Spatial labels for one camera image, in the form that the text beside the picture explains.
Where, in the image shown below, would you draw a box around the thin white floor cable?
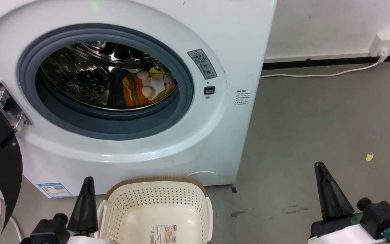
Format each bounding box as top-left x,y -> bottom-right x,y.
10,216 -> 23,243

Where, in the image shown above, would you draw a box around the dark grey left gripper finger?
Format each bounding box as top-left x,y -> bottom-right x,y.
67,177 -> 90,234
86,177 -> 99,234

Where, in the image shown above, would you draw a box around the grey rubber door gasket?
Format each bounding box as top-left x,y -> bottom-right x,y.
18,23 -> 195,141

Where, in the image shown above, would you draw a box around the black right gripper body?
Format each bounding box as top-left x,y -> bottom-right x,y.
308,198 -> 390,244

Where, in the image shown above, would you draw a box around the yellow plush toy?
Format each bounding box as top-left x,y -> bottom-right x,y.
149,67 -> 177,101

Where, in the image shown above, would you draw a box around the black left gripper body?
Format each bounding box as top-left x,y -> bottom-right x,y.
20,213 -> 71,244

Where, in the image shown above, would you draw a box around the stainless steel washer drum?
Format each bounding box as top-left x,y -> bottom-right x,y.
40,41 -> 179,111

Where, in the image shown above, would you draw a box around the metal door hinge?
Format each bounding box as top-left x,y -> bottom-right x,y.
0,80 -> 34,133

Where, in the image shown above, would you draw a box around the white power cable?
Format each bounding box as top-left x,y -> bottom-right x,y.
260,60 -> 382,79

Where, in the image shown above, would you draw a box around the grey warning sticker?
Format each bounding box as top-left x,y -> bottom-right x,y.
187,48 -> 218,80

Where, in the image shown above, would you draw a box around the white wall power socket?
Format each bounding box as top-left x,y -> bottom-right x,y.
369,32 -> 390,63

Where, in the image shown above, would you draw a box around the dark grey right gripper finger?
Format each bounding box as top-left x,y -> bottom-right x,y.
314,162 -> 338,220
319,162 -> 355,218

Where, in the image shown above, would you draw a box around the orange burger plush toy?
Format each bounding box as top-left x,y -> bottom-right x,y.
123,70 -> 157,107

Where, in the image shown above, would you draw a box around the cream perforated laundry basket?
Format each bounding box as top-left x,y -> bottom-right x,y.
96,177 -> 214,244

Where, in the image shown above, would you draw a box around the white front-load washing machine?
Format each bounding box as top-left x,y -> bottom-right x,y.
0,0 -> 277,199

